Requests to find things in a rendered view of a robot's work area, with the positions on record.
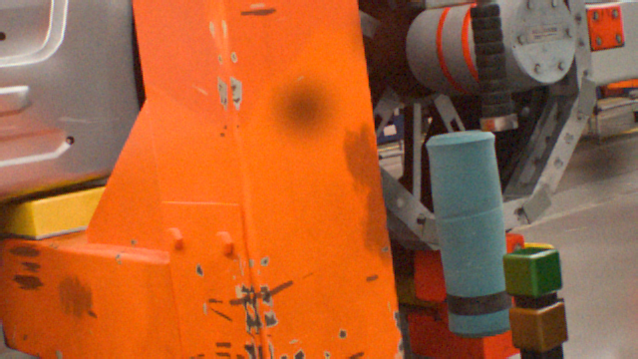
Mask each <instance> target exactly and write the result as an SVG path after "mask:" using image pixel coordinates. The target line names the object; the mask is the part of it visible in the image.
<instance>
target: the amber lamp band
mask: <svg viewBox="0 0 638 359"><path fill-rule="evenodd" d="M508 317H509V325H510V333H511V341H512V345H513V347H514V348H517V349H522V350H529V351H535V352H545V351H547V350H550V349H552V348H555V347H558V346H560V345H563V344H565V343H567V342H568V340H569V336H568V327H567V320H566V311H565V305H564V303H563V302H561V301H557V302H556V303H553V304H550V305H547V306H544V307H542V308H538V309H532V308H525V307H517V306H513V307H509V309H508Z"/></svg>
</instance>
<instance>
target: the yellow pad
mask: <svg viewBox="0 0 638 359"><path fill-rule="evenodd" d="M106 186H107V185H106V184H91V186H86V187H82V188H77V189H71V190H66V191H61V192H57V193H51V194H46V195H41V196H37V197H31V198H26V199H21V200H16V201H12V202H6V203H1V204H0V236H3V237H13V238H21V239H30V240H42V239H46V238H51V237H55V236H60V235H64V234H68V233H73V232H78V231H82V230H87V228H88V223H89V221H90V219H91V218H92V216H93V214H94V212H95V209H96V207H97V205H98V203H99V201H100V199H101V197H102V194H103V192H104V190H105V188H106Z"/></svg>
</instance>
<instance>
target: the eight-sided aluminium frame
mask: <svg viewBox="0 0 638 359"><path fill-rule="evenodd" d="M562 1H563V2H564V3H565V5H566V7H567V8H568V10H569V12H570V14H571V17H572V20H573V24H574V27H575V35H576V46H575V53H574V57H573V60H572V62H571V65H570V67H569V69H568V71H567V72H566V74H565V75H564V76H563V78H562V79H561V80H560V81H559V82H557V83H555V84H553V85H549V98H548V101H547V103H546V105H545V107H544V109H543V113H542V115H541V117H540V119H539V121H538V123H537V125H536V127H535V129H534V131H533V133H532V135H531V137H530V139H529V141H528V143H527V145H526V147H525V149H524V151H523V153H522V155H521V157H520V159H519V163H518V165H517V167H516V169H515V171H514V173H513V175H512V177H511V179H510V181H509V183H508V185H507V187H506V189H505V191H504V193H503V194H502V195H501V197H502V205H503V214H504V225H505V229H509V228H513V227H516V226H519V225H522V224H532V223H533V222H534V221H536V220H540V219H542V218H543V217H544V215H545V211H546V209H547V208H548V207H550V206H551V203H550V200H551V198H552V196H553V194H554V192H555V190H556V187H557V185H558V183H559V181H560V179H561V177H562V175H563V173H564V171H565V169H566V167H567V165H568V163H569V161H570V159H571V154H572V152H573V150H574V148H575V146H576V144H577V142H578V139H579V137H580V135H581V133H582V132H583V130H584V128H585V126H586V123H587V121H588V119H589V117H591V116H592V109H593V106H594V104H595V102H596V97H595V89H596V82H594V79H593V70H592V62H591V53H590V44H589V35H588V27H587V18H586V9H585V0H562ZM380 171H381V177H382V185H383V193H384V200H385V208H386V215H387V223H388V230H389V234H390V235H391V236H392V239H393V240H395V241H397V242H398V243H400V244H401V245H402V246H404V247H405V248H408V249H422V250H438V249H441V248H440V242H439V237H438V231H437V225H436V219H435V214H434V213H430V212H429V211H428V210H427V209H426V208H425V207H424V206H423V205H422V204H421V203H420V202H419V201H418V200H417V199H415V198H414V197H413V196H412V195H411V194H410V193H409V192H408V191H407V190H406V189H405V188H404V187H403V186H402V185H400V184H399V183H398V181H397V180H396V179H395V178H394V177H393V176H392V175H391V174H390V173H389V172H386V171H385V170H384V169H383V168H382V167H381V166H380Z"/></svg>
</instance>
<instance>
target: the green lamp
mask: <svg viewBox="0 0 638 359"><path fill-rule="evenodd" d="M502 262H503V270H504V277H505V285H506V294H507V295H508V296H514V297H523V298H532V299H538V298H541V297H543V296H546V295H549V294H552V293H555V292H558V291H560V290H561V289H562V270H561V261H560V253H559V251H558V249H556V248H545V247H530V246H529V247H526V248H523V249H520V250H516V251H514V252H511V253H507V254H505V255H504V256H503V258H502Z"/></svg>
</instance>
